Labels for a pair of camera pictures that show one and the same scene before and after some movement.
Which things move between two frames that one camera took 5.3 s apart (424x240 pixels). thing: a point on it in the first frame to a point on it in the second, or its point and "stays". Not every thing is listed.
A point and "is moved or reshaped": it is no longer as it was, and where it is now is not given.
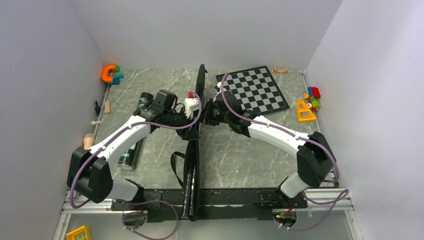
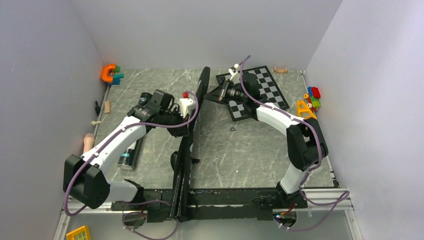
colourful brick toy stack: x=313 y=97 stays
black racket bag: x=187 y=168 is moved or reshaped
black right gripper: x=207 y=111 to x=218 y=95
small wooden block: x=107 y=106 stays
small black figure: x=97 y=108 stays
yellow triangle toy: x=312 y=118 stays
